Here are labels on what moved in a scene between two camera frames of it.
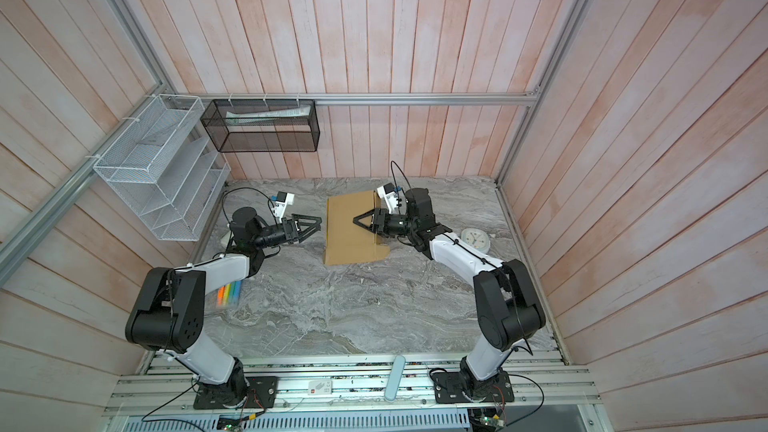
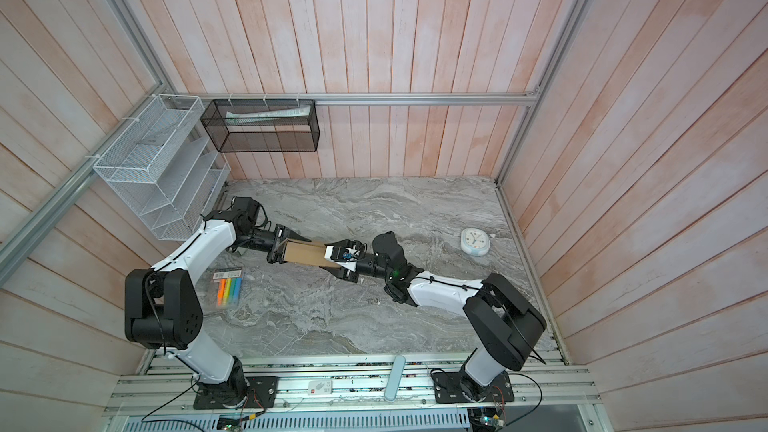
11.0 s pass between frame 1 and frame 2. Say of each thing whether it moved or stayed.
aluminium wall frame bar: stayed
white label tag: stayed
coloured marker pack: stayed
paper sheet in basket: stayed
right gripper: moved
